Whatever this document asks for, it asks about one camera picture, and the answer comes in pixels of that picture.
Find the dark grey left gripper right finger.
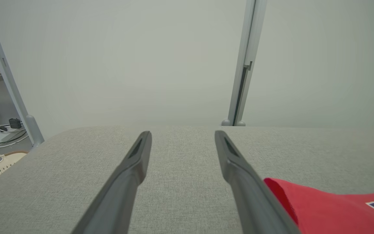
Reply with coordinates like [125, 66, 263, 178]
[215, 130, 301, 234]

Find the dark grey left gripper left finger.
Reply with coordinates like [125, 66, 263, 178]
[71, 131, 153, 234]

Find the red white lettered jersey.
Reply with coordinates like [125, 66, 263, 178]
[263, 177, 374, 234]

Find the white power strip with cables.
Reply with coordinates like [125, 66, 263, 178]
[0, 125, 29, 149]

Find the grey double partition post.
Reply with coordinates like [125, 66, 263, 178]
[221, 0, 268, 127]

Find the grey slanted partition post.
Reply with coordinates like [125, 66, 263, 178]
[0, 0, 45, 147]

